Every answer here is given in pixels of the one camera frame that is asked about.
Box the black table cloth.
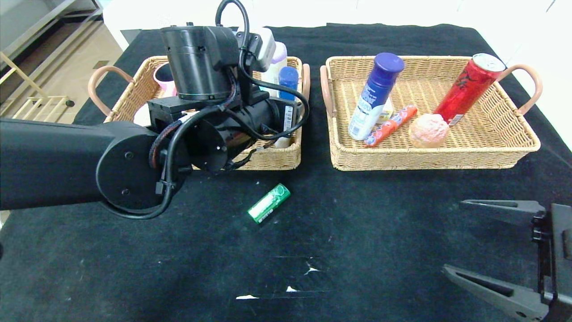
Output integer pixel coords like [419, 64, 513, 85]
[0, 23, 572, 322]

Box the white bottle bright blue cap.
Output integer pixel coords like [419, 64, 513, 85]
[273, 66, 299, 149]

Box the purple lid cylinder container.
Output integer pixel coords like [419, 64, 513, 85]
[261, 41, 288, 97]

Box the wicker basket holding household items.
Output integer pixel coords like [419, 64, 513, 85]
[88, 55, 311, 171]

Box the indigo capped drink bottle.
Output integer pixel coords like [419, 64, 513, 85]
[348, 53, 405, 141]

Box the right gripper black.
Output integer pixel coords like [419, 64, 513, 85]
[441, 199, 572, 322]

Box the tall red drink can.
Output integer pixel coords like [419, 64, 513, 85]
[433, 54, 506, 127]

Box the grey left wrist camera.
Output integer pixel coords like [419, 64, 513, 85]
[246, 28, 277, 73]

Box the pink round bun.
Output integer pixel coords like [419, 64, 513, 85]
[408, 114, 449, 149]

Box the wicker basket holding food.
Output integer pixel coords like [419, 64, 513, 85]
[320, 55, 543, 171]

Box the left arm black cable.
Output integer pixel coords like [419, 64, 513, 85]
[150, 0, 310, 220]

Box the pink mug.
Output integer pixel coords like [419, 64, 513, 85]
[153, 63, 177, 97]

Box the orange sausage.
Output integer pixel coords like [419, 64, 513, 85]
[364, 105, 418, 148]

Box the small white milk carton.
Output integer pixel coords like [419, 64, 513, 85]
[378, 97, 395, 125]

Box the grey metal shelf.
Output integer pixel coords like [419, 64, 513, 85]
[0, 0, 103, 59]

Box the green gum tube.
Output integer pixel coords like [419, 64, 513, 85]
[248, 183, 291, 224]

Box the light wooden rack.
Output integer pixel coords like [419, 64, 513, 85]
[0, 51, 74, 123]

